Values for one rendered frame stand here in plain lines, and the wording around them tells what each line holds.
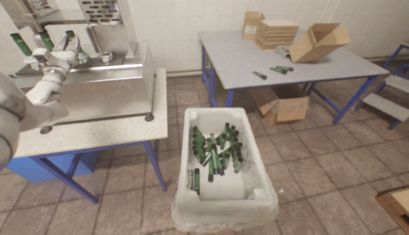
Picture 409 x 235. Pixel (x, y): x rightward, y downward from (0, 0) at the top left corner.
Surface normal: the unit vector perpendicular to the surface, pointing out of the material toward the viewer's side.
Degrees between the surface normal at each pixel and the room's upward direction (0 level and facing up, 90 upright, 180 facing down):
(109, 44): 90
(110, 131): 0
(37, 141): 0
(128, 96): 90
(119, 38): 90
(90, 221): 0
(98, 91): 90
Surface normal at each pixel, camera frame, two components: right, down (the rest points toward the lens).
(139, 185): 0.03, -0.74
